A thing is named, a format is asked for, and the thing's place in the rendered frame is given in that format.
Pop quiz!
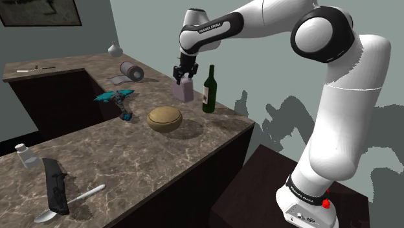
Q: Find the white spoon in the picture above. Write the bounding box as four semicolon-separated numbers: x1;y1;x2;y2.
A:
33;184;107;224

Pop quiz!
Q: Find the white paper towel roll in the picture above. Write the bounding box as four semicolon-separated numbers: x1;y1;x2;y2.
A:
107;60;145;86

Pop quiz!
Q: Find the dark robot stand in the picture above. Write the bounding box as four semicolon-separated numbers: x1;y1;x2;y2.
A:
208;143;372;228

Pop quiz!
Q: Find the black knife sheath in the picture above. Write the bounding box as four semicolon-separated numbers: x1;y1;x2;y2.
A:
41;157;71;216

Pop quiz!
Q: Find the white round vase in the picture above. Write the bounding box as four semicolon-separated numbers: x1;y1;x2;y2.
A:
107;41;124;58

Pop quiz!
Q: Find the white salt shaker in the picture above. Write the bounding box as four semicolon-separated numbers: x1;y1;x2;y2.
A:
14;142;42;169

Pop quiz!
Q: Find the tan round bowl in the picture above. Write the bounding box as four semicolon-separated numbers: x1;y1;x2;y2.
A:
146;106;183;133

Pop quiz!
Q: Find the green wine bottle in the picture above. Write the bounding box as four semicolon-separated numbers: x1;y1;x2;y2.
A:
202;64;218;114

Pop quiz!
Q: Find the knife with dark handle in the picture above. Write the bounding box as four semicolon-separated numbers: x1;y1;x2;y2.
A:
16;65;57;73

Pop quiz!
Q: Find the lilac jug bottle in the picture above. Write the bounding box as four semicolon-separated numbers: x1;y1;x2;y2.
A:
172;76;195;103

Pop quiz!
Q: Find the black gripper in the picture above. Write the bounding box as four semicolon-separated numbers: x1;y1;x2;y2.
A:
172;52;199;86

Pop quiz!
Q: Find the framed wall picture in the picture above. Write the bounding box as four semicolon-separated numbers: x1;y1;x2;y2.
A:
0;0;83;27

